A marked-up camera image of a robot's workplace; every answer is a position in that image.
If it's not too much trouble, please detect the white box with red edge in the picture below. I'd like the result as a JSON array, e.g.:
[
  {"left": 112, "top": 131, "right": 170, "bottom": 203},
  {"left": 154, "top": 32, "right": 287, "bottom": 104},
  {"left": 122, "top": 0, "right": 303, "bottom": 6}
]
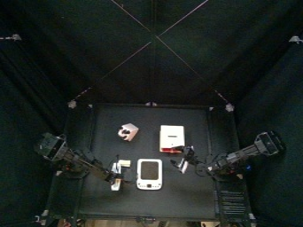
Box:
[{"left": 159, "top": 124, "right": 186, "bottom": 153}]

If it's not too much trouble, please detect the white handheld device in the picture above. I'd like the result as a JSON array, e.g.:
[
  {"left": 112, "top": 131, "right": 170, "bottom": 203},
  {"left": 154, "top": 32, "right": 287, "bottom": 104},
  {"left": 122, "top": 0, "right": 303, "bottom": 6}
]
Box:
[{"left": 135, "top": 158, "right": 163, "bottom": 191}]

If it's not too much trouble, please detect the pink white toy cube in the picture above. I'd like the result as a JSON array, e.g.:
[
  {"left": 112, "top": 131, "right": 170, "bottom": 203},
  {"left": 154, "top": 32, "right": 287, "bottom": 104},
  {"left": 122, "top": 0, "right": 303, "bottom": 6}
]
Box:
[{"left": 118, "top": 122, "right": 141, "bottom": 142}]

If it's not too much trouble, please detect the thin diagonal frame cord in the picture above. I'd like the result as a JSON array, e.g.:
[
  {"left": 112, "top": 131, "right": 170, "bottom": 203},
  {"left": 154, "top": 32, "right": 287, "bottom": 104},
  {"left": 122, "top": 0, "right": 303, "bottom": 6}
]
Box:
[
  {"left": 71, "top": 0, "right": 210, "bottom": 103},
  {"left": 110, "top": 0, "right": 233, "bottom": 106}
]

